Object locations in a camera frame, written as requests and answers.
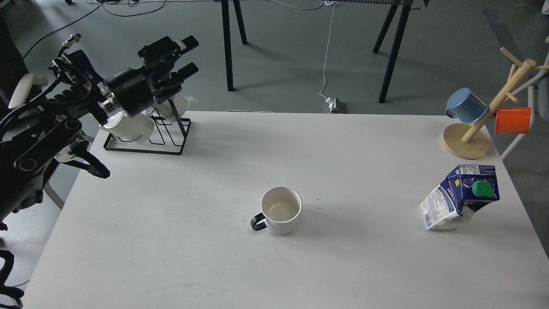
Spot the black table leg frame right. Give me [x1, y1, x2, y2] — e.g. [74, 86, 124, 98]
[373, 0, 414, 104]

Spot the rear white mug on rack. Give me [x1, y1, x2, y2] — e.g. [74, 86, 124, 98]
[148, 94, 194, 123]

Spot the blue white milk carton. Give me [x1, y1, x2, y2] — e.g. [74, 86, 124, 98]
[420, 164, 500, 230]

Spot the black table leg frame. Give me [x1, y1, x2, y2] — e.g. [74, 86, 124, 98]
[221, 0, 249, 92]
[373, 0, 414, 104]

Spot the white power cable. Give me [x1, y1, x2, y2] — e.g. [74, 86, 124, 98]
[257, 0, 340, 103]

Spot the black wire mug rack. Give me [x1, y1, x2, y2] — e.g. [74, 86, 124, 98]
[103, 99, 192, 156]

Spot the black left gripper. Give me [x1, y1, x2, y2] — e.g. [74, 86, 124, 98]
[103, 36, 199, 117]

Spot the front white mug on rack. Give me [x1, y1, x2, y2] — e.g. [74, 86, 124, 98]
[100, 112, 155, 143]

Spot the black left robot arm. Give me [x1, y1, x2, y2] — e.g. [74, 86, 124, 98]
[1, 33, 199, 219]

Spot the wooden mug tree stand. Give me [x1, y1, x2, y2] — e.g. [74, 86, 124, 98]
[441, 47, 548, 160]

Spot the orange mug on tree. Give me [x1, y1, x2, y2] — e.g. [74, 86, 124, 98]
[495, 107, 532, 135]

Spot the white mug on rack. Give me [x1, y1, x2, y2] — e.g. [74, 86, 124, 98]
[148, 94, 194, 123]
[100, 112, 155, 143]

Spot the black floor cable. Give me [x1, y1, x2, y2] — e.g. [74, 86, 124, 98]
[21, 0, 168, 58]

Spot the black table leg frame left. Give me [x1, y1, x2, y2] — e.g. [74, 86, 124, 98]
[221, 0, 249, 92]

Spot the power strip on floor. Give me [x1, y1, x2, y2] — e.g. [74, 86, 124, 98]
[325, 97, 344, 114]

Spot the white mug with black handle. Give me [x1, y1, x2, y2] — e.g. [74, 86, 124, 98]
[250, 186, 303, 235]

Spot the blue mug on tree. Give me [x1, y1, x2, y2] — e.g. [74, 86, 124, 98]
[445, 88, 489, 124]

